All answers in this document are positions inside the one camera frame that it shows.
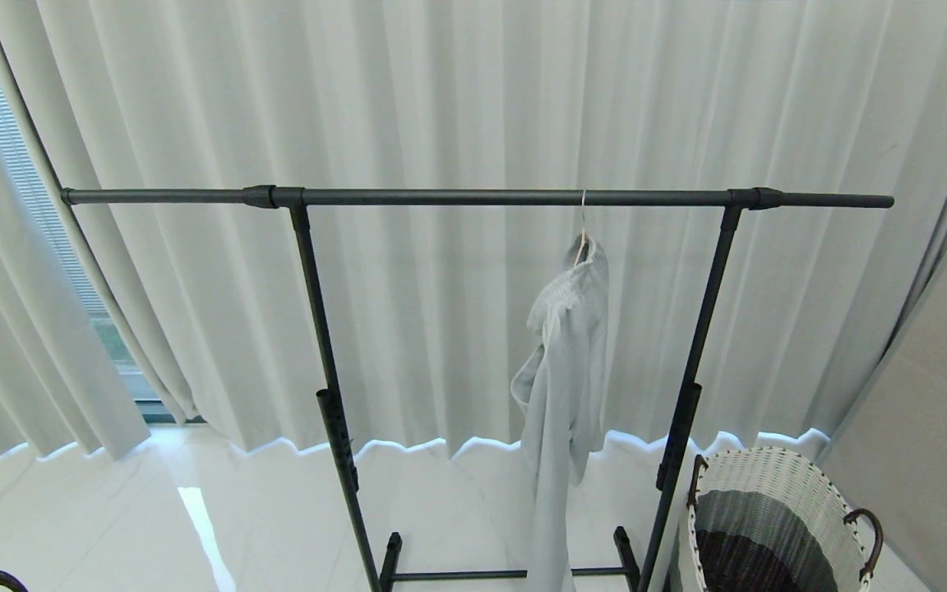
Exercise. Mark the pale grey shorts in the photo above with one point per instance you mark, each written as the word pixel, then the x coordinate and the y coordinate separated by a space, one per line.
pixel 564 386

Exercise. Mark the white curtain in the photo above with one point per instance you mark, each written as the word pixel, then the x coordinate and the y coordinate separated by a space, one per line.
pixel 13 329
pixel 441 82

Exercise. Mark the white laundry basket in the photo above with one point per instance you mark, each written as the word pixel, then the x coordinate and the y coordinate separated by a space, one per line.
pixel 769 477

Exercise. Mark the black clothes rack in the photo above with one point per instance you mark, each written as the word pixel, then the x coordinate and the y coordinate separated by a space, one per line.
pixel 441 197

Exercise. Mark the window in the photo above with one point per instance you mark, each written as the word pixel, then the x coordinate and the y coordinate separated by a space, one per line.
pixel 9 123

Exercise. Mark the pink clothes hanger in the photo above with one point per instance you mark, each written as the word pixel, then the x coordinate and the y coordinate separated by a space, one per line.
pixel 579 253

